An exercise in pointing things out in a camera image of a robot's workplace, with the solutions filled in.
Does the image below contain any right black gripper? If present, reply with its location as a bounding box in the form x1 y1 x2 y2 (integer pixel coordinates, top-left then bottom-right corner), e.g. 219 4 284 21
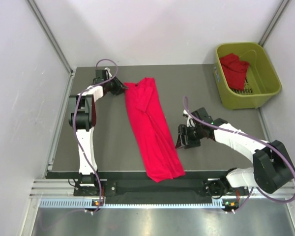
176 124 204 149

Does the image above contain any bright pink t shirt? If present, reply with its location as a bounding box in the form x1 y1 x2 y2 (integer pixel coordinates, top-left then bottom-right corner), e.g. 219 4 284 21
125 77 185 182

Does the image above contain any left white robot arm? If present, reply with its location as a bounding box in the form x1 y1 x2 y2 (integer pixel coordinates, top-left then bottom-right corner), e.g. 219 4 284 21
68 67 127 197

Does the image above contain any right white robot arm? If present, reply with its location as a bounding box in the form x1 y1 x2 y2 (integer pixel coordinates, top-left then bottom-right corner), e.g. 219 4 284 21
176 108 295 195

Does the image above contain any dark red t shirt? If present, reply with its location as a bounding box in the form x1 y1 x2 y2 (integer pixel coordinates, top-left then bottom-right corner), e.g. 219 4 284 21
220 53 250 91

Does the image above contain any olive green plastic basket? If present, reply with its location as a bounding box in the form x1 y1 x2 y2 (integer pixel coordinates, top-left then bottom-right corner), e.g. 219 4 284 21
213 42 282 110

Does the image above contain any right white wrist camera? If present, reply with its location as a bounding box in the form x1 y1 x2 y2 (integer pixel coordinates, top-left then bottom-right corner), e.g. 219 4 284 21
183 110 196 127

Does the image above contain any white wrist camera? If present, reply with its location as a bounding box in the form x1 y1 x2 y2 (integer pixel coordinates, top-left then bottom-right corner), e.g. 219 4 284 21
183 110 196 127
105 67 113 78

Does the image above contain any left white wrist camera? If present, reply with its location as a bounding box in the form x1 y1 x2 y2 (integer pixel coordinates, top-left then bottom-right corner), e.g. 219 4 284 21
105 67 113 78

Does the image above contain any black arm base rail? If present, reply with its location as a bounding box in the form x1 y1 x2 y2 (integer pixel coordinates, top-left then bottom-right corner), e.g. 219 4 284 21
71 171 248 205

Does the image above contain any left aluminium frame post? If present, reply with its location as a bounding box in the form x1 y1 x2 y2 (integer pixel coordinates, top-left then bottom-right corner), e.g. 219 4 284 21
25 0 73 75

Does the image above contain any aluminium frame post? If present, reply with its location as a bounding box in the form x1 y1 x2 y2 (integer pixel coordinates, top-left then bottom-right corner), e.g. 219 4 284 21
258 0 291 47
25 0 73 75

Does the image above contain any slotted grey cable duct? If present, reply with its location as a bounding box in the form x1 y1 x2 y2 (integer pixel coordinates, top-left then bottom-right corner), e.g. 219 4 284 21
39 198 237 209

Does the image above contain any grey aluminium front rail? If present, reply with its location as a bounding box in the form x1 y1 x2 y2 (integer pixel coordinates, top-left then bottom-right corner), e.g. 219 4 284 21
29 179 295 199

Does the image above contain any right aluminium frame post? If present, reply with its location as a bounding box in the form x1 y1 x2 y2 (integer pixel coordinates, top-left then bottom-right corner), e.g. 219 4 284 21
258 0 291 47

